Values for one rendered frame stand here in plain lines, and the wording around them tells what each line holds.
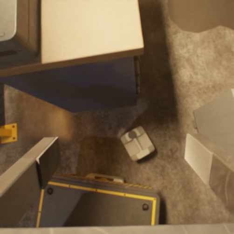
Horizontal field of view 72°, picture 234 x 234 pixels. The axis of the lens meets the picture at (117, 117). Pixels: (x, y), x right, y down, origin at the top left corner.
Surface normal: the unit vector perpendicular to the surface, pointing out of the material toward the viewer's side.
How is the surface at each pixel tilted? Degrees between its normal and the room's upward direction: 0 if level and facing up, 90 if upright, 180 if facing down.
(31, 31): 90
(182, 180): 0
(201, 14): 0
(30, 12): 90
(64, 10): 0
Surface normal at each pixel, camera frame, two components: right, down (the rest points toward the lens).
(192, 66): -0.14, -0.15
